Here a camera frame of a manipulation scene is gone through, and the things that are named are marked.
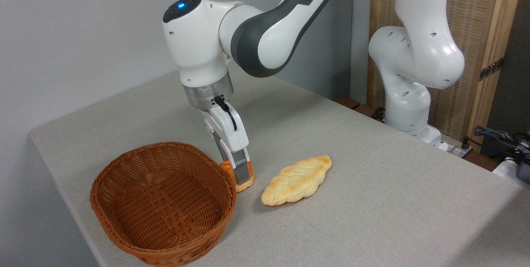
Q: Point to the metal screen hinge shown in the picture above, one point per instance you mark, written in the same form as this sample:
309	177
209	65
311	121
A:
491	69

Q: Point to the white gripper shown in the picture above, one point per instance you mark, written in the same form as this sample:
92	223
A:
232	134

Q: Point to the brown wicker basket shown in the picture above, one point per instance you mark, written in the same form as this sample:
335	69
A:
165	200

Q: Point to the long braided pale bread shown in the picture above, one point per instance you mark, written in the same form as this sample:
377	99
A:
296	181

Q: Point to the wooden woven folding screen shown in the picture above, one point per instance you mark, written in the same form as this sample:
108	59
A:
476	10

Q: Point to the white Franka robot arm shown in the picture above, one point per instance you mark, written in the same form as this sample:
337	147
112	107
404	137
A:
198	51

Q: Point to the white power strip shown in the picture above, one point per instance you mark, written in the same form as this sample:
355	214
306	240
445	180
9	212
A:
459	147

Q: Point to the small round orange bread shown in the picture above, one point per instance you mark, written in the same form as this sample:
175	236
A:
243	187

